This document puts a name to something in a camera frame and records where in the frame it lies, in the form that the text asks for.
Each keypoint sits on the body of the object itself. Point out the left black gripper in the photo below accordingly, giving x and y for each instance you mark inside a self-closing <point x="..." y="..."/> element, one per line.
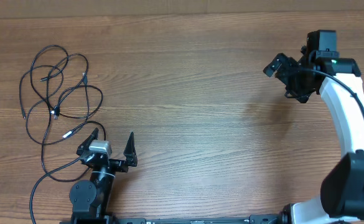
<point x="129" y="152"/>

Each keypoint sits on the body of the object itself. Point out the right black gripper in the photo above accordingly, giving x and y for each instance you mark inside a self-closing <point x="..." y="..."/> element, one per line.
<point x="287" y="64"/>

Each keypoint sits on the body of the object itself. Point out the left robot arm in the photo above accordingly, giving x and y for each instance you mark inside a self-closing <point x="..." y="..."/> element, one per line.
<point x="90" y="198"/>

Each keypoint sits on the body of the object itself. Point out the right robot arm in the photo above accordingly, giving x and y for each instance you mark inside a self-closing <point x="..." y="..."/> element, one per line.
<point x="338" y="81"/>

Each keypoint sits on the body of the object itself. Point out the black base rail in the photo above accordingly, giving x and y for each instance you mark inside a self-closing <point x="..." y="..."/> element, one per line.
<point x="252" y="219"/>

